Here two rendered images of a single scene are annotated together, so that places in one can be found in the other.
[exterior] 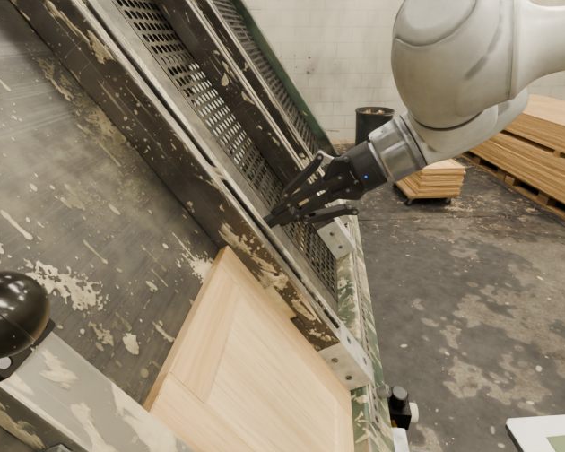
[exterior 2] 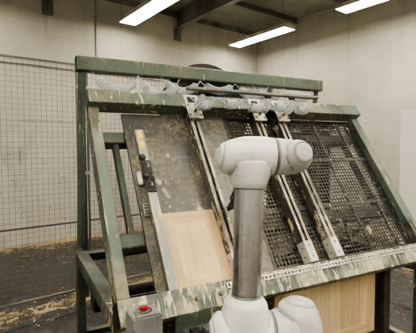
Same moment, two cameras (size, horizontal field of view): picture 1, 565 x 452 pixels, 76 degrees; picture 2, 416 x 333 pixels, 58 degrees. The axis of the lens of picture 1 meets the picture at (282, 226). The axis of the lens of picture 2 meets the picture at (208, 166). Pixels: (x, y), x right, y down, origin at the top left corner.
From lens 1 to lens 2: 180 cm
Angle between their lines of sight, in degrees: 59
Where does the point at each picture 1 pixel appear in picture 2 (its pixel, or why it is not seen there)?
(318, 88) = not seen: outside the picture
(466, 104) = not seen: hidden behind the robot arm
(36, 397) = (150, 195)
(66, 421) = (150, 200)
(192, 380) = (173, 217)
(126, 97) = (202, 167)
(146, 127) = (204, 174)
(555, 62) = not seen: hidden behind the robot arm
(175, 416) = (166, 217)
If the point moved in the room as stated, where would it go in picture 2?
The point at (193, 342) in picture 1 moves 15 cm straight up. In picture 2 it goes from (180, 214) to (179, 186)
